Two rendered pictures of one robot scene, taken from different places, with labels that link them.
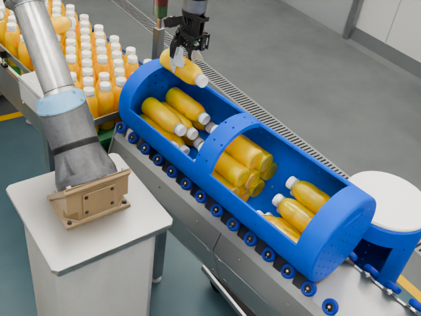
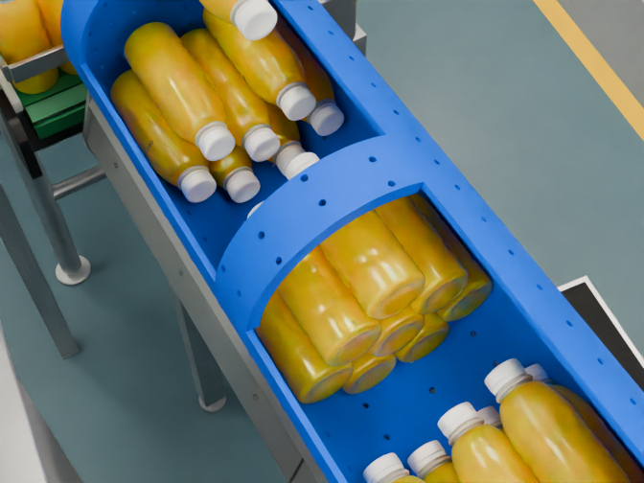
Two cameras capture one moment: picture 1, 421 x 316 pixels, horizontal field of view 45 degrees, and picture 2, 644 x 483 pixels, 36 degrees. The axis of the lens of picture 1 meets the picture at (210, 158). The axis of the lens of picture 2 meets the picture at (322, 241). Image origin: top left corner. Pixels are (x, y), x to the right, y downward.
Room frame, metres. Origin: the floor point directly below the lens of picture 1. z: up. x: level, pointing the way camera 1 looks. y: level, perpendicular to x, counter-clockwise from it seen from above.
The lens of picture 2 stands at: (0.74, -0.20, 1.96)
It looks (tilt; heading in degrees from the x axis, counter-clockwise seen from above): 58 degrees down; 17
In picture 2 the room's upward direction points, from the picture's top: straight up
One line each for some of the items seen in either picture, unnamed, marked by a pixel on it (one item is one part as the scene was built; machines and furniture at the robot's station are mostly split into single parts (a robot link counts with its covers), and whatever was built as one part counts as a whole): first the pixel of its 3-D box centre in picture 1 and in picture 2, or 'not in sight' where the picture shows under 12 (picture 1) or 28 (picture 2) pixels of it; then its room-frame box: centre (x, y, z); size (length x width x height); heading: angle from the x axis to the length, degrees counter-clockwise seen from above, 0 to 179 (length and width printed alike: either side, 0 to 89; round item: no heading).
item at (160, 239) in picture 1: (159, 236); not in sight; (1.58, 0.18, 0.31); 0.06 x 0.06 x 0.63; 48
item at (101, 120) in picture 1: (131, 109); (146, 20); (1.63, 0.33, 0.96); 0.40 x 0.01 x 0.03; 138
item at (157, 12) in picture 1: (160, 9); not in sight; (2.10, 0.32, 1.18); 0.06 x 0.06 x 0.05
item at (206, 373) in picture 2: not in sight; (196, 333); (1.48, 0.27, 0.31); 0.06 x 0.06 x 0.63; 48
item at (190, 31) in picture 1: (192, 29); not in sight; (1.43, 0.11, 1.42); 0.09 x 0.08 x 0.12; 48
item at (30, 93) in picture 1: (45, 96); not in sight; (1.49, 0.62, 1.05); 0.20 x 0.10 x 0.10; 48
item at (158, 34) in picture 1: (152, 127); not in sight; (2.10, 0.32, 0.55); 0.04 x 0.04 x 1.10; 48
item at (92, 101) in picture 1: (89, 112); (20, 35); (1.53, 0.47, 0.98); 0.07 x 0.07 x 0.17
